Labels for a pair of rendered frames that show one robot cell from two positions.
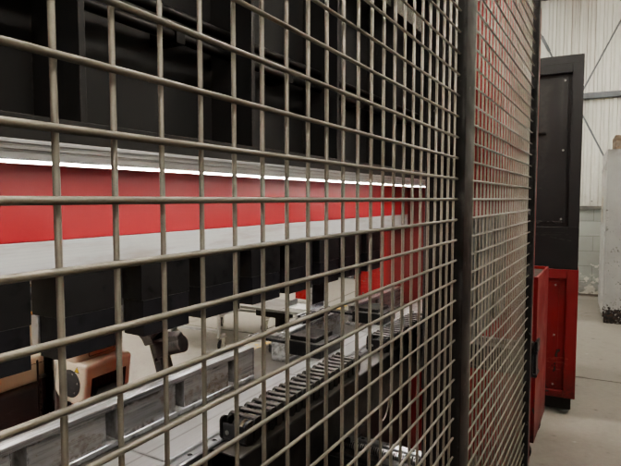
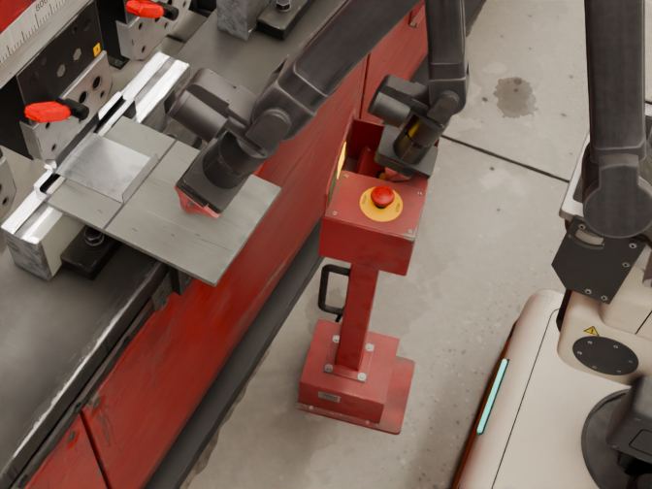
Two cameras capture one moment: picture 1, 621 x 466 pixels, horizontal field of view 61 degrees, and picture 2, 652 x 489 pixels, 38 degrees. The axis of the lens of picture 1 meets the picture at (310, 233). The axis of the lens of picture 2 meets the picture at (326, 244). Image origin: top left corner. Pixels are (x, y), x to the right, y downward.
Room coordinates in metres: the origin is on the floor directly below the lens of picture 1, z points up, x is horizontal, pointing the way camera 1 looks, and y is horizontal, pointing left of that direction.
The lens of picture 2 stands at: (2.75, 0.22, 2.04)
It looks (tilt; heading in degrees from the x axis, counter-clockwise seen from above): 56 degrees down; 172
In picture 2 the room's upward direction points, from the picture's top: 6 degrees clockwise
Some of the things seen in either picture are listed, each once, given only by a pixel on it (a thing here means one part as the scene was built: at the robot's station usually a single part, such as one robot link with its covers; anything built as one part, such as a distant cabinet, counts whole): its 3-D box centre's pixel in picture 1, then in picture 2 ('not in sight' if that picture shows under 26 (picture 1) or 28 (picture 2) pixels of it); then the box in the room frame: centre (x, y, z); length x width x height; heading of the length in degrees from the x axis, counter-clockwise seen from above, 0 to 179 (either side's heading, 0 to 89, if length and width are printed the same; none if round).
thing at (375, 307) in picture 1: (354, 311); not in sight; (1.81, -0.15, 1.01); 0.26 x 0.12 x 0.05; 60
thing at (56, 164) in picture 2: (316, 295); (70, 128); (1.89, -0.02, 1.05); 0.10 x 0.02 x 0.10; 150
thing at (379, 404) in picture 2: not in sight; (359, 374); (1.78, 0.47, 0.06); 0.25 x 0.20 x 0.12; 73
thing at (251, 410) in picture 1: (301, 390); not in sight; (1.02, 0.02, 1.02); 0.44 x 0.06 x 0.04; 150
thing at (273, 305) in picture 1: (282, 306); (166, 196); (1.96, 0.11, 1.00); 0.26 x 0.18 x 0.01; 60
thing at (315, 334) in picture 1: (289, 337); not in sight; (1.45, 0.06, 1.01); 0.26 x 0.12 x 0.05; 60
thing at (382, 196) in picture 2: not in sight; (381, 200); (1.82, 0.44, 0.79); 0.04 x 0.04 x 0.04
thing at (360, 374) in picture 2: not in sight; (348, 357); (1.77, 0.44, 0.13); 0.10 x 0.10 x 0.01; 73
